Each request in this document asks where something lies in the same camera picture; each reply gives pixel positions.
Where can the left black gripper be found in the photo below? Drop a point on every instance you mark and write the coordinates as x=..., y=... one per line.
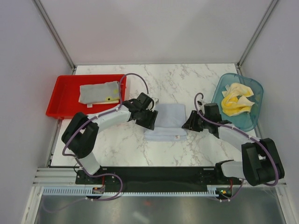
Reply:
x=149, y=123

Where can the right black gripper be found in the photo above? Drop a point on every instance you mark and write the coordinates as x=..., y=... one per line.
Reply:
x=190, y=123

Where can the light blue towel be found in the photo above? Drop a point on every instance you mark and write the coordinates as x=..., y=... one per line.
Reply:
x=168, y=124

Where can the grey towel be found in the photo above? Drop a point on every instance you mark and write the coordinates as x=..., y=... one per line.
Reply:
x=95, y=93

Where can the yellow green patterned towel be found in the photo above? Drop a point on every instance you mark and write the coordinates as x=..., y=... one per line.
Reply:
x=108, y=102

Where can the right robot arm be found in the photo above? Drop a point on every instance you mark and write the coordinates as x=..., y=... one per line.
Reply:
x=260, y=162

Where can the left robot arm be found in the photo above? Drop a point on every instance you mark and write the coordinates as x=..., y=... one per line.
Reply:
x=81, y=133

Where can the yellow towel in basket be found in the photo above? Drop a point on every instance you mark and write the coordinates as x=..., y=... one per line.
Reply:
x=236, y=99

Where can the teal plastic basket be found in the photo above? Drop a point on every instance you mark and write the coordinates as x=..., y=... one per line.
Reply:
x=244, y=121

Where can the red plastic tray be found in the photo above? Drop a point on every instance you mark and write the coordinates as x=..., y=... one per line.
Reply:
x=64, y=102

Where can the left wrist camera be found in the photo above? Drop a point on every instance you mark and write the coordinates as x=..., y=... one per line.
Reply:
x=155, y=100

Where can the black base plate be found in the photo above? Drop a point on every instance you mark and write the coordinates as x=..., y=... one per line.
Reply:
x=168, y=179

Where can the white slotted cable duct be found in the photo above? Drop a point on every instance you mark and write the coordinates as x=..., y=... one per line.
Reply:
x=92, y=191

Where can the right aluminium frame post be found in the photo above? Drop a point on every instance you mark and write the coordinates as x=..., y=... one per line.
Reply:
x=266, y=16

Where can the aluminium frame post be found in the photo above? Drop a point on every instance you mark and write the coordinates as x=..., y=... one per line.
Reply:
x=266, y=16
x=53, y=31

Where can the aluminium rail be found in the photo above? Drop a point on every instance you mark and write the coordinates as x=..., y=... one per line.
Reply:
x=54, y=177

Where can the left aluminium frame post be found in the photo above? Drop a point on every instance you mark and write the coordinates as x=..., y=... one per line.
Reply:
x=53, y=31

